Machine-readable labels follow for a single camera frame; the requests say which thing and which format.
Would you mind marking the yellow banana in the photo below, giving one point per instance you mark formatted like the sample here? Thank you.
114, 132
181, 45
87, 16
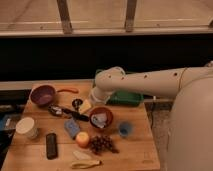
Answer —
84, 164

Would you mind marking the white paper cup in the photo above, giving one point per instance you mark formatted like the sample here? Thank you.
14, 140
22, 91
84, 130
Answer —
27, 127

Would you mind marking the black remote control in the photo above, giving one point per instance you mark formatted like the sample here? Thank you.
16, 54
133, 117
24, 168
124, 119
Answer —
51, 146

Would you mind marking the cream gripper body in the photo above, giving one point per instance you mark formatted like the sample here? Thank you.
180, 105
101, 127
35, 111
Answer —
85, 106

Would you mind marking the bunch of dark grapes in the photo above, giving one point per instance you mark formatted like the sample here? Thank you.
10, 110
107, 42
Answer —
99, 144

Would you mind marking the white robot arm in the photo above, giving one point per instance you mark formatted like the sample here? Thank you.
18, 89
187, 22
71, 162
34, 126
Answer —
190, 145

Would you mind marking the white grey towel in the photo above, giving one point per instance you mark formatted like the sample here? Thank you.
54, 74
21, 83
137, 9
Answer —
99, 120

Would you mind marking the blue plastic cup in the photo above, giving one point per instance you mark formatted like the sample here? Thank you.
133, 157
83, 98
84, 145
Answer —
125, 129

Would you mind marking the pale wedge slice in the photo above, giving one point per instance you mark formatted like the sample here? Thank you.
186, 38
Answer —
81, 156

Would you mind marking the green plastic tray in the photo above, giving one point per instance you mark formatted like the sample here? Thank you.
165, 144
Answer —
126, 98

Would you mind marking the red-brown bowl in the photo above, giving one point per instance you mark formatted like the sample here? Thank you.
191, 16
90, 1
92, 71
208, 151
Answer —
99, 110

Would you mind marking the purple bowl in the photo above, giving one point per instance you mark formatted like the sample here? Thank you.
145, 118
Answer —
43, 95

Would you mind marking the black handled kitchen tool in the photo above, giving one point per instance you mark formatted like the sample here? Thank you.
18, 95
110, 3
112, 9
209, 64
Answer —
59, 111

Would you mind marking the blue sponge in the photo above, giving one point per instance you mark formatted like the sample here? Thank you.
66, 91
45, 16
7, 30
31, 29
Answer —
72, 128

